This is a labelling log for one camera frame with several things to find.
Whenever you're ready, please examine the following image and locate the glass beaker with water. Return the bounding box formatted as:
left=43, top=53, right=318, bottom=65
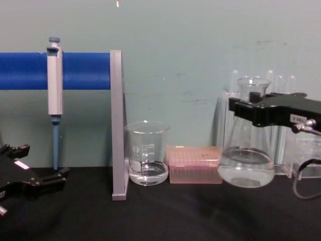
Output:
left=124, top=120, right=172, bottom=187

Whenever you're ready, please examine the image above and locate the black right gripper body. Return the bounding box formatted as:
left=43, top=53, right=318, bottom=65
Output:
left=252, top=92, right=321, bottom=132

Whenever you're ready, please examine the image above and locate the grey pipette with blue tip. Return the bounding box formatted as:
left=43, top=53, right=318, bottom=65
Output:
left=47, top=37, right=64, bottom=171

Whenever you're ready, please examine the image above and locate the pink pipette tip box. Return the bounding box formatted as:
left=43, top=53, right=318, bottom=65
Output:
left=165, top=145, right=224, bottom=185

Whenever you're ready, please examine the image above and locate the dark cable with silver plug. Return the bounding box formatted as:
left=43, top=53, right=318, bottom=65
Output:
left=291, top=118, right=321, bottom=201

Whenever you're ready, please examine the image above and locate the glass conical flask with water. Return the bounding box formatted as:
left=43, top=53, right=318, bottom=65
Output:
left=216, top=77, right=276, bottom=189

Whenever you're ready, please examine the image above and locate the blue stand bar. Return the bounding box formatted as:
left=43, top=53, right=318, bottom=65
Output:
left=0, top=51, right=111, bottom=91

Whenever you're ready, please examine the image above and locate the clear plastic box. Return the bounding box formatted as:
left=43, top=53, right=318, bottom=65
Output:
left=291, top=135, right=321, bottom=180

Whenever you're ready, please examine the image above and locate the black table cloth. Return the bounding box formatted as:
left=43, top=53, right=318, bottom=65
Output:
left=0, top=165, right=321, bottom=241

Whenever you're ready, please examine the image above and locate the clear acrylic tube rack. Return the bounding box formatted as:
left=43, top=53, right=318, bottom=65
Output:
left=215, top=88, right=294, bottom=178

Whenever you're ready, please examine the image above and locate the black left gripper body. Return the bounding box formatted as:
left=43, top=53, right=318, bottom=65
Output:
left=0, top=156, right=36, bottom=202

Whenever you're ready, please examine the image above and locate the grey stand upright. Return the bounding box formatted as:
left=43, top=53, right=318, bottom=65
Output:
left=109, top=49, right=130, bottom=202

